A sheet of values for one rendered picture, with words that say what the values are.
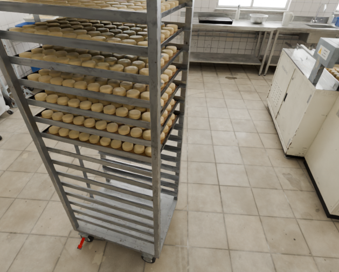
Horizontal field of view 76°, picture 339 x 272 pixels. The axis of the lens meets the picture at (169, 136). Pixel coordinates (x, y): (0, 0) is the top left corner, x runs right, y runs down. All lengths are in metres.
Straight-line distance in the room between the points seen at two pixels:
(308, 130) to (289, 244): 1.08
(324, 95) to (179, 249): 1.75
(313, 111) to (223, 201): 1.16
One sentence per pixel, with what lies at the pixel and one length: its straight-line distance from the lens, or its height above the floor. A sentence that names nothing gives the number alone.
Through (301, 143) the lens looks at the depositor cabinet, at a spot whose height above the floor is 0.25.
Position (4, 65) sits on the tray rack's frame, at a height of 1.31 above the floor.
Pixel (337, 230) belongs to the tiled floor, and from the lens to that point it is 2.30.
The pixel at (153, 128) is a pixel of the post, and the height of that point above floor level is 1.15.
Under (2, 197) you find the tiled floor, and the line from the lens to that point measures 2.44.
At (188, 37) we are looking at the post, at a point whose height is 1.37.
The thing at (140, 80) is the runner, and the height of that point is 1.32.
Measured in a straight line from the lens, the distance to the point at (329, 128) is 2.37.
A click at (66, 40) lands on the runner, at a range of 0.84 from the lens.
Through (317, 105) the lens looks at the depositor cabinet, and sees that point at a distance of 2.35.
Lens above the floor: 1.61
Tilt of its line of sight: 37 degrees down
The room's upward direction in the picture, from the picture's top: 2 degrees clockwise
